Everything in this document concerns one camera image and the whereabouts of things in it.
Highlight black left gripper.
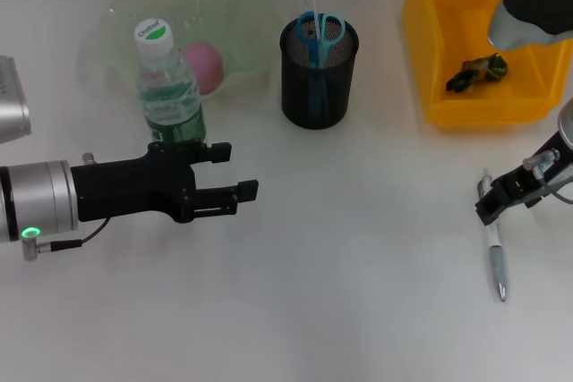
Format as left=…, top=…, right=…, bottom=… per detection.
left=70, top=140, right=261, bottom=225

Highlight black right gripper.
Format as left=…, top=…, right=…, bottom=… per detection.
left=474, top=132, right=573, bottom=226

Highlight white silver pen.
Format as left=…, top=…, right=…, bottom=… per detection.
left=476, top=168, right=510, bottom=303

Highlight clear water bottle green label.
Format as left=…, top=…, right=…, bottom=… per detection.
left=133, top=18, right=210, bottom=147

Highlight pink peach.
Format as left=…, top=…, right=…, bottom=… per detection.
left=180, top=40, right=224, bottom=97

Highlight green plastic wrapper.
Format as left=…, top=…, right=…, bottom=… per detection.
left=445, top=52, right=509, bottom=94

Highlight blue scissors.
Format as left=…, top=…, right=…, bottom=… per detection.
left=295, top=10, right=347, bottom=124

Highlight transparent plastic ruler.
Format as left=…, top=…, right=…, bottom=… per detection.
left=286, top=0, right=326, bottom=68

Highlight black mesh pen holder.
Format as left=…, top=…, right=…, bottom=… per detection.
left=279, top=13, right=361, bottom=131

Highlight green glass fruit plate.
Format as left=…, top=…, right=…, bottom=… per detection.
left=100, top=0, right=279, bottom=99

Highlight yellow plastic bin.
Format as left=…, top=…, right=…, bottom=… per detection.
left=400, top=0, right=570, bottom=127

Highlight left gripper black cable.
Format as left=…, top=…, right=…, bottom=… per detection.
left=21, top=216, right=111, bottom=263

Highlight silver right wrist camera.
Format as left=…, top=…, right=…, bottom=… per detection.
left=487, top=0, right=573, bottom=50

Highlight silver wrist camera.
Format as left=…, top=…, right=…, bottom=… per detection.
left=0, top=55, right=33, bottom=147
left=487, top=0, right=573, bottom=50

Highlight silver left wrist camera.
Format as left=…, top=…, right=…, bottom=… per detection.
left=0, top=55, right=33, bottom=147

